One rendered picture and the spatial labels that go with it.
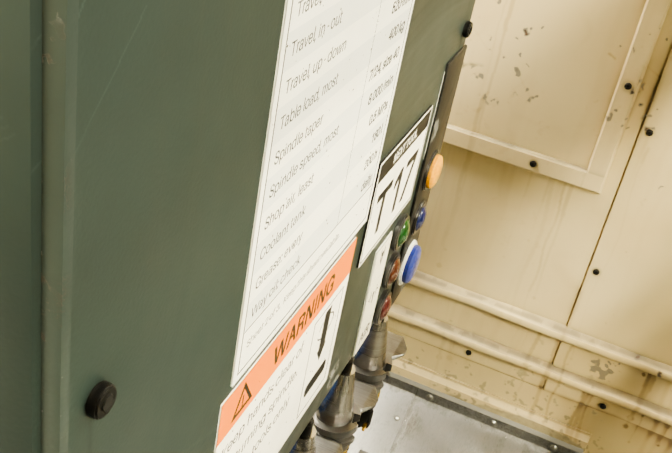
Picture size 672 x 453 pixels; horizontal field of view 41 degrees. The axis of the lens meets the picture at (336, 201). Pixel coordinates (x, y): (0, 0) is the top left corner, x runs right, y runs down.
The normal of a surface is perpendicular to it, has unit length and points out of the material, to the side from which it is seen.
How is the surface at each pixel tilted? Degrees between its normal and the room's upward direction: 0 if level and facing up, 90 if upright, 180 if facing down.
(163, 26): 90
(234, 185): 90
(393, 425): 24
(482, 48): 90
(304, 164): 90
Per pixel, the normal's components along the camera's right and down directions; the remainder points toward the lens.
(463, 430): -0.01, -0.60
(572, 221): -0.38, 0.42
